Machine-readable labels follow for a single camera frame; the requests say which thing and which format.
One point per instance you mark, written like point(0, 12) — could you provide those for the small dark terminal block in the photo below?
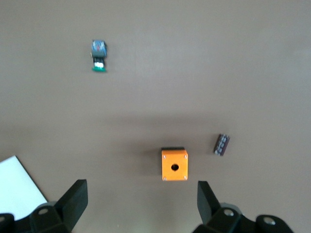
point(221, 145)

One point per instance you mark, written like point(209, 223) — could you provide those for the orange button enclosure box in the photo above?
point(170, 157)

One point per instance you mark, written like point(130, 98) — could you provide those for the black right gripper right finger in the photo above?
point(209, 208)

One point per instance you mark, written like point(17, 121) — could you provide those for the white drawer cabinet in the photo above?
point(17, 184)

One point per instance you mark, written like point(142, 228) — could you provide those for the grey push button component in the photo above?
point(99, 48)

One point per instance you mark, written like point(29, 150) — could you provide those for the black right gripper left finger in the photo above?
point(73, 206)

